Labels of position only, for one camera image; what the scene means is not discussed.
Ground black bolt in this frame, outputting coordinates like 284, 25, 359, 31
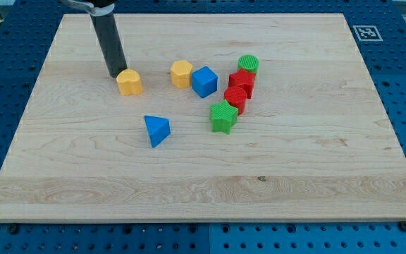
6, 224, 19, 235
398, 221, 406, 232

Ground red cylinder block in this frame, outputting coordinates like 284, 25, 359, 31
223, 86, 247, 115

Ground wooden board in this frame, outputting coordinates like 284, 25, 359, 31
0, 13, 406, 224

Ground white fiducial marker tag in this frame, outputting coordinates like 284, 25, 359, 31
353, 25, 383, 42

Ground yellow heart block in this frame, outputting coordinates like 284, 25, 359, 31
116, 68, 143, 95

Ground blue cube block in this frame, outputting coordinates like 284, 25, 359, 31
191, 66, 218, 98

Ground yellow hexagon block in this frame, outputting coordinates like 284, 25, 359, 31
170, 60, 193, 88

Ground green cylinder block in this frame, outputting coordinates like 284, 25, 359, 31
238, 54, 259, 73

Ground red pentagon block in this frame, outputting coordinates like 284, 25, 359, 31
228, 68, 256, 99

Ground green star block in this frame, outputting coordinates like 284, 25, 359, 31
209, 99, 238, 134

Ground black bolt front left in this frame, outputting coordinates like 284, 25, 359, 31
6, 224, 19, 235

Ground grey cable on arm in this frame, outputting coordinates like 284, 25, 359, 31
60, 0, 95, 15

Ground blue triangle block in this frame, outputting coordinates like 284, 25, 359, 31
144, 115, 171, 147

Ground black bolt front right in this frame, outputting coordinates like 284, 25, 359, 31
398, 221, 406, 232

